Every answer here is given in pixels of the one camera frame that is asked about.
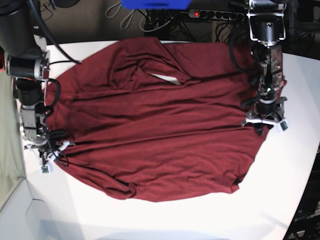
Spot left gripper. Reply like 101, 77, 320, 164
241, 96, 288, 137

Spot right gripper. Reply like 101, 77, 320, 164
23, 139, 75, 174

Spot dark red t-shirt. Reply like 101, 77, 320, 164
44, 37, 288, 203

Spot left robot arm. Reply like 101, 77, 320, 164
228, 0, 289, 136

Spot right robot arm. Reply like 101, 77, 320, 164
0, 0, 80, 174

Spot grey fabric side panel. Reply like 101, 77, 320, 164
0, 71, 26, 208

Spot red and black device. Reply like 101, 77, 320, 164
0, 53, 5, 72

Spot black power strip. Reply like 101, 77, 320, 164
188, 9, 245, 23

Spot blue box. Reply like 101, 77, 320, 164
121, 0, 191, 10

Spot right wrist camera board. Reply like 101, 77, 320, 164
40, 163, 53, 175

